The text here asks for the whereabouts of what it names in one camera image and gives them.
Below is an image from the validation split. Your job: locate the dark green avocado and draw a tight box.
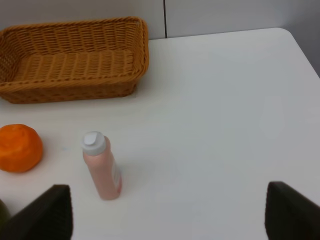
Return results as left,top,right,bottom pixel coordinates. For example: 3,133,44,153
0,200,11,228

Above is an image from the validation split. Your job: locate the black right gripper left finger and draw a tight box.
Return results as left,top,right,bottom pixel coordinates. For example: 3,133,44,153
0,184,74,240

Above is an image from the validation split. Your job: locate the pink bottle white cap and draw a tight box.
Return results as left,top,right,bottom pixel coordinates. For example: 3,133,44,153
81,131,122,201

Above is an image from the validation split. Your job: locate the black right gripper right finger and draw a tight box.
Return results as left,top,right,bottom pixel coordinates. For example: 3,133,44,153
264,181,320,240

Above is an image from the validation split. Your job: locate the orange tangerine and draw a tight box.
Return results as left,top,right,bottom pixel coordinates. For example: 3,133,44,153
0,124,44,173

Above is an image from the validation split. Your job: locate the tan wicker basket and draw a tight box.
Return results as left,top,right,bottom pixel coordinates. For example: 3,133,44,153
0,16,149,104

